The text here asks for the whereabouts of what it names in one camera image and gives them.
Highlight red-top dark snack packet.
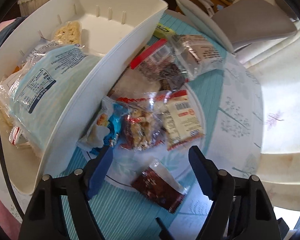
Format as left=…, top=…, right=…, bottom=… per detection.
left=130, top=39, right=189, bottom=92

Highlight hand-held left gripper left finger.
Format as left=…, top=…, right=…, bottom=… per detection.
left=18, top=145, right=113, bottom=240

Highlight white red snack packet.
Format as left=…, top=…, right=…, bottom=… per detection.
left=164, top=90, right=205, bottom=151

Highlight green cake packet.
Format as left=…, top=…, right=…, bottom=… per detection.
left=154, top=22, right=177, bottom=37

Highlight blue jeans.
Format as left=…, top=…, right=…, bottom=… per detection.
left=0, top=16, right=28, bottom=60

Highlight grey office chair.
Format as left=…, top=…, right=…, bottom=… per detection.
left=175, top=0, right=299, bottom=63

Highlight light blue snack packet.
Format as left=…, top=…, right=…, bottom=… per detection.
left=9, top=46, right=103, bottom=155

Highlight tree print tablecloth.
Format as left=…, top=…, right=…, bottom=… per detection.
left=0, top=9, right=264, bottom=240

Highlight dark red snack packet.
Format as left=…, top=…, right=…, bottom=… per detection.
left=131, top=158, right=187, bottom=214

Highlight clear nut bar packet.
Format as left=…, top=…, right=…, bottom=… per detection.
left=115, top=91, right=172, bottom=152

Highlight white floral curtain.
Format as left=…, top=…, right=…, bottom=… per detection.
left=225, top=0, right=300, bottom=215

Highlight black cable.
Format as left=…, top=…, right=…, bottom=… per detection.
left=0, top=110, right=25, bottom=220

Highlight white plastic bin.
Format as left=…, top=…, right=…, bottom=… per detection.
left=0, top=0, right=168, bottom=195

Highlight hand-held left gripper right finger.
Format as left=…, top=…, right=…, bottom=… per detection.
left=188, top=146, right=282, bottom=240

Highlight blue white snack packet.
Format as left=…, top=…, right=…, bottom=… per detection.
left=77, top=99, right=123, bottom=155

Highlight white round plate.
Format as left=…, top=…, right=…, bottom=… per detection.
left=81, top=81, right=207, bottom=193

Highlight clear yellow puffs packet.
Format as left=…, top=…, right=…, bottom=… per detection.
left=51, top=21, right=83, bottom=46

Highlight clear brown bread packet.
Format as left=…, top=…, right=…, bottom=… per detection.
left=170, top=34, right=227, bottom=80

